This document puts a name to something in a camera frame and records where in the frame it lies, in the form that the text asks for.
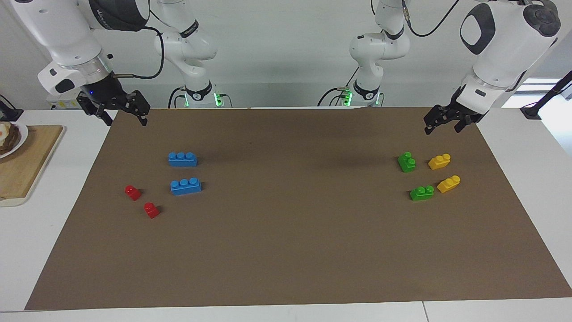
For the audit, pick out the red single-stud toy brick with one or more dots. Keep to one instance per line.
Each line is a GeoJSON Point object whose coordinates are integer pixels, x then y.
{"type": "Point", "coordinates": [151, 210]}
{"type": "Point", "coordinates": [132, 192]}

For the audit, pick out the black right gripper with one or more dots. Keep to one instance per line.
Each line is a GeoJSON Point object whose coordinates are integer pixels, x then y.
{"type": "Point", "coordinates": [105, 91]}

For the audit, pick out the black clamp stand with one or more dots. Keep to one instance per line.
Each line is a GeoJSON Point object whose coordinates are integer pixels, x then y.
{"type": "Point", "coordinates": [549, 95]}

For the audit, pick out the white power strip box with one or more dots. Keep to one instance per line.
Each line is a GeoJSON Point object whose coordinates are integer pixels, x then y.
{"type": "Point", "coordinates": [62, 104]}

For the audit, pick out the wooden cutting board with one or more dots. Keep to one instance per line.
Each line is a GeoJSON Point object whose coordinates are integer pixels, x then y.
{"type": "Point", "coordinates": [24, 172]}

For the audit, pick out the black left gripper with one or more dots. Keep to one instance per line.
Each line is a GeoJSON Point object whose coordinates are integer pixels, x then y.
{"type": "Point", "coordinates": [458, 109]}

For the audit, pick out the toast with fried egg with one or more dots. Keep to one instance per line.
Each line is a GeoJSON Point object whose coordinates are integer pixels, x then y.
{"type": "Point", "coordinates": [9, 139]}

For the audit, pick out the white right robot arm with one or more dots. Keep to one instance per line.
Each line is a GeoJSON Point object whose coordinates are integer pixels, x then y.
{"type": "Point", "coordinates": [67, 40]}

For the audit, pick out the green two-stud toy brick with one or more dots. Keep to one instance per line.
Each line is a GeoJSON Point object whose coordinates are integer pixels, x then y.
{"type": "Point", "coordinates": [406, 163]}
{"type": "Point", "coordinates": [421, 193]}

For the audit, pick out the black desk mount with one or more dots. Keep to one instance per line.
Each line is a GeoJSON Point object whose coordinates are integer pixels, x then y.
{"type": "Point", "coordinates": [9, 112]}

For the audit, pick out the yellow two-stud toy brick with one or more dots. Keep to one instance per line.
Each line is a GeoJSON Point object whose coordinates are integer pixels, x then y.
{"type": "Point", "coordinates": [448, 184]}
{"type": "Point", "coordinates": [439, 162]}

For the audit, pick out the blue three-stud toy brick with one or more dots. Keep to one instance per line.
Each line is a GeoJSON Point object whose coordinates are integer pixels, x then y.
{"type": "Point", "coordinates": [182, 160]}
{"type": "Point", "coordinates": [185, 187]}

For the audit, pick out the brown paper table mat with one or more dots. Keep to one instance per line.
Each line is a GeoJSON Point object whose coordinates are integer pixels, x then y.
{"type": "Point", "coordinates": [286, 246]}

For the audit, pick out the white plate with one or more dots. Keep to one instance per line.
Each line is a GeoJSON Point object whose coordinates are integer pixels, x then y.
{"type": "Point", "coordinates": [23, 136]}

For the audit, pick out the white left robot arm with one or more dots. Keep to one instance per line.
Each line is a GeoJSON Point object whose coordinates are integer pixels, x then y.
{"type": "Point", "coordinates": [505, 44]}

